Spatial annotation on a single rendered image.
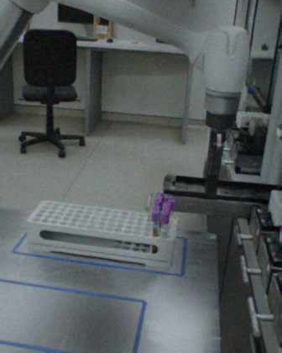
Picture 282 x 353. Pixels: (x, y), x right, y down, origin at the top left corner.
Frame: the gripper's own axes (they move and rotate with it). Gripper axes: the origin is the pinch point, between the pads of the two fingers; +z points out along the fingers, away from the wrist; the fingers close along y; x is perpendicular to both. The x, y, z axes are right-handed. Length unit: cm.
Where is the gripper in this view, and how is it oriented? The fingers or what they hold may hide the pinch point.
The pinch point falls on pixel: (211, 183)
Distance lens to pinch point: 120.5
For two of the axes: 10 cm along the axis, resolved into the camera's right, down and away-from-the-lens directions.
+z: -0.6, 9.3, 3.6
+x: -9.9, -0.9, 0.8
